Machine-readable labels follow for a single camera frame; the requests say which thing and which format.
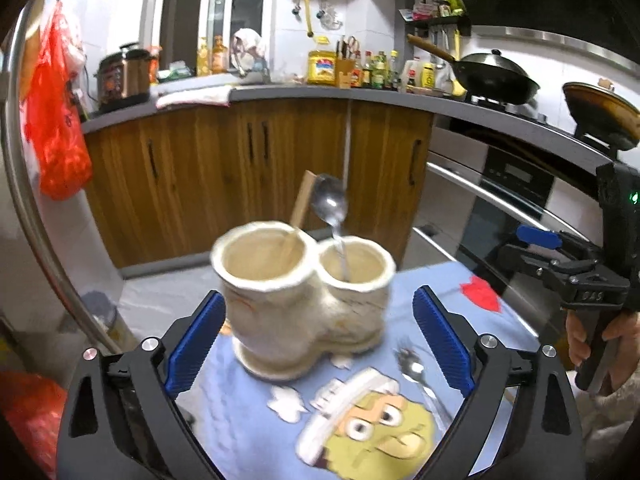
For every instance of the hanging red plastic bag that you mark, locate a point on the hanging red plastic bag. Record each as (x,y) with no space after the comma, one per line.
(57,125)

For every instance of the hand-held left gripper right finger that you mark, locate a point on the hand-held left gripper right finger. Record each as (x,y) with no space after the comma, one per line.
(442,340)

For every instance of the orange liquid bottle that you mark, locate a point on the orange liquid bottle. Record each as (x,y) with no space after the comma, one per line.
(218,55)

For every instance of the brown frying pan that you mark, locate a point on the brown frying pan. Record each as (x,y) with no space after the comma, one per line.
(602,107)

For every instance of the white cloth on faucet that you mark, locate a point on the white cloth on faucet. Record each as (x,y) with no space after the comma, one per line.
(249,42)

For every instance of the person's right forearm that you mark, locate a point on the person's right forearm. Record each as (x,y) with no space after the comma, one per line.
(617,425)

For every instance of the wooden kitchen cabinet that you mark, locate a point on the wooden kitchen cabinet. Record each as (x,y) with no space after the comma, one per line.
(200,185)

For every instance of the row of sauce bottles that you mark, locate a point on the row of sauce bottles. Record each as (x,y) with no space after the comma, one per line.
(385,72)

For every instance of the grey kitchen countertop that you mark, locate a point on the grey kitchen countertop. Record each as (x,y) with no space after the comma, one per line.
(310,92)

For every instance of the blue cartoon printed cloth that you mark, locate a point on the blue cartoon printed cloth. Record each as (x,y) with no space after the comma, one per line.
(350,440)

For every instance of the black wall spice shelf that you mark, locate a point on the black wall spice shelf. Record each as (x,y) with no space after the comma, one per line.
(440,22)

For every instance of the white dish towel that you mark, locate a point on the white dish towel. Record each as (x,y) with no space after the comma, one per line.
(195,96)

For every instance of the crumpled red plastic bag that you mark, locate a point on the crumpled red plastic bag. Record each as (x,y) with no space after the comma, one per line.
(30,410)

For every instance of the person's right hand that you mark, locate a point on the person's right hand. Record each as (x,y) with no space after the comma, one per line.
(625,345)

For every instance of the yellow liquid bottle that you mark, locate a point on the yellow liquid bottle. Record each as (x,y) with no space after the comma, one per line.
(202,57)

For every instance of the built-in steel oven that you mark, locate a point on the built-in steel oven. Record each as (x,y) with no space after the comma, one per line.
(505,195)

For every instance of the yellow cooking oil bottle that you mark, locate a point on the yellow cooking oil bottle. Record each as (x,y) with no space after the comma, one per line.
(322,67)

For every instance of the green packet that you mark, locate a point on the green packet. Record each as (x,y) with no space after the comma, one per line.
(175,72)

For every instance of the electric pressure cooker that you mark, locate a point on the electric pressure cooker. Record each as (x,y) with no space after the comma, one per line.
(125,77)

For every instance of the wooden chopstick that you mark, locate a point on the wooden chopstick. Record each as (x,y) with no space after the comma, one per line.
(299,205)

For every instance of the wooden knife block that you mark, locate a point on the wooden knife block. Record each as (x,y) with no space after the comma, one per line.
(346,72)

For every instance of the metal spoon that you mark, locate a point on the metal spoon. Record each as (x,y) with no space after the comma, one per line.
(330,202)

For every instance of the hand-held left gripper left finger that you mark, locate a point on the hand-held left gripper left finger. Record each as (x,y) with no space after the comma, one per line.
(195,347)

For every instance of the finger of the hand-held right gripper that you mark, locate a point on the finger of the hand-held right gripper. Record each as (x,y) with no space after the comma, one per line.
(537,236)
(525,260)

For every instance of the cream ceramic double utensil holder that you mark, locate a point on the cream ceramic double utensil holder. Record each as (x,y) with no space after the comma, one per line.
(280,320)

